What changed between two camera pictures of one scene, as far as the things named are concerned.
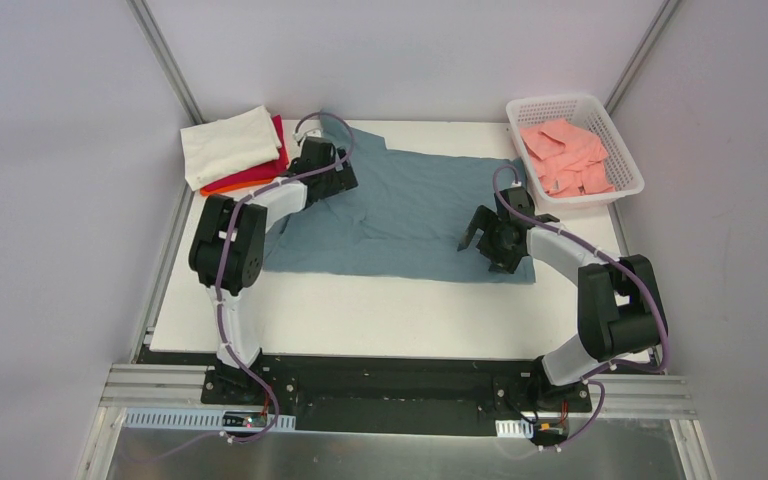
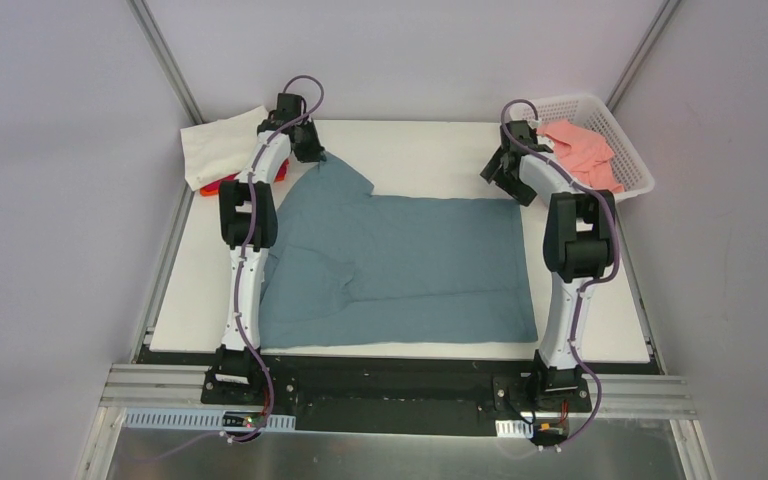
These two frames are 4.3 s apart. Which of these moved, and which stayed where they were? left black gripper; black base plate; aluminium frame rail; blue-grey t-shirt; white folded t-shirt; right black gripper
Moved: blue-grey t-shirt; right black gripper; left black gripper
Stayed: aluminium frame rail; black base plate; white folded t-shirt
